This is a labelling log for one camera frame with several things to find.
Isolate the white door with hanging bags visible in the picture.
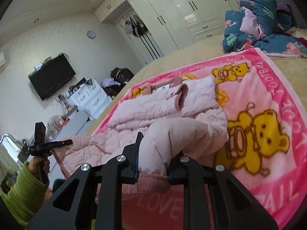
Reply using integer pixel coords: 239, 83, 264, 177
116, 8, 164, 65

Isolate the grey low bench cabinet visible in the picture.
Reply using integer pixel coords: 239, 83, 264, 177
48, 110, 96, 186

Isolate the round purple wall clock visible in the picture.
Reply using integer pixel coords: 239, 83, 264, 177
87, 31, 96, 39

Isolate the lilac garment on pile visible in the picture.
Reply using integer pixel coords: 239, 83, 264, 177
100, 78, 121, 88

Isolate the dark clothes and bags pile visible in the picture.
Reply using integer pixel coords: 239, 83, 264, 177
102, 67, 134, 98

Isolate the beige bed cover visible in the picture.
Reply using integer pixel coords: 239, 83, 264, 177
84, 34, 306, 136

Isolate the person's left hand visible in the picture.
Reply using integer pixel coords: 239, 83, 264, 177
28, 156, 50, 179

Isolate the blue floral crumpled duvet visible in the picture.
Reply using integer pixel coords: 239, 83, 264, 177
222, 0, 306, 58

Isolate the pink bear football blanket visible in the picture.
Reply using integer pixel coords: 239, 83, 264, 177
89, 47, 307, 230

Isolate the black wall-mounted television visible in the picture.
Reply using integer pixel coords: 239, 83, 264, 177
28, 53, 76, 101

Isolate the green sleeved left forearm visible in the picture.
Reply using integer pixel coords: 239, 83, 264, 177
1, 158, 49, 229

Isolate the white drawer cabinet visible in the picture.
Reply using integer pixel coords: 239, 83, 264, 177
68, 78, 112, 119

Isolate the pink quilted padded jacket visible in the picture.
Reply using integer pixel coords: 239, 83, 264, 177
54, 76, 229, 200

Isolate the white glossy wardrobe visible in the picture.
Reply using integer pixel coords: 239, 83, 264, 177
95, 0, 238, 55

